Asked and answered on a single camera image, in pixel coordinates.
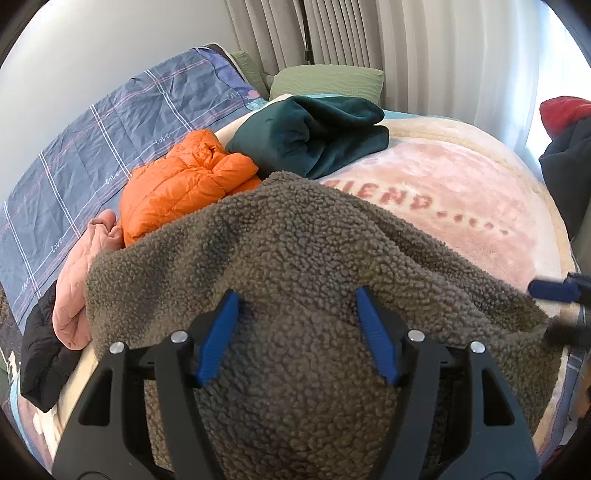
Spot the dark grey garment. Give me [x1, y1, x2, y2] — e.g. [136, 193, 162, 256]
[539, 117, 591, 241]

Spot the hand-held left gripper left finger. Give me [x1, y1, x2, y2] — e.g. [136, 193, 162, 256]
[52, 290, 243, 480]

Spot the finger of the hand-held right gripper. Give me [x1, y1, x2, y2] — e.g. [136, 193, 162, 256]
[544, 316, 591, 349]
[527, 271, 591, 306]

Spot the orange puffer jacket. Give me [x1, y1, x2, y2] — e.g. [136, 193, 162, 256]
[119, 129, 262, 247]

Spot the light green pillow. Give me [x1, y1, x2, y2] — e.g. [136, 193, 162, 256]
[269, 65, 385, 109]

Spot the grey pleated curtain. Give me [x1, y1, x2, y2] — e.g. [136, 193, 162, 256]
[226, 0, 541, 148]

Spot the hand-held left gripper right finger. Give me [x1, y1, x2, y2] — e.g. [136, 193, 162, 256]
[355, 285, 541, 480]

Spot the black garment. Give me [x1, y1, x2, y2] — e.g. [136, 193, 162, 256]
[21, 281, 86, 414]

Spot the brown fleece jacket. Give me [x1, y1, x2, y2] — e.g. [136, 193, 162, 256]
[85, 171, 566, 480]

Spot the pink quilted jacket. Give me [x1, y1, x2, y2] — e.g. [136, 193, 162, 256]
[52, 209, 125, 350]

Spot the dark green pillow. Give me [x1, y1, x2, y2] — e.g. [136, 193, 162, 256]
[229, 50, 271, 100]

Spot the dark green fleece garment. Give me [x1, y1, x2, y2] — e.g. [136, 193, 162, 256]
[225, 95, 391, 181]

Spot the blue plaid quilt cover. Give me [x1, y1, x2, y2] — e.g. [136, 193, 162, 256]
[0, 45, 269, 333]

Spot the red cloth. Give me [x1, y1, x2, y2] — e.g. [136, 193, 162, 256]
[539, 96, 591, 139]

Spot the pink plush printed blanket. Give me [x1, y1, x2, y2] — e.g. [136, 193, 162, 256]
[9, 95, 583, 467]

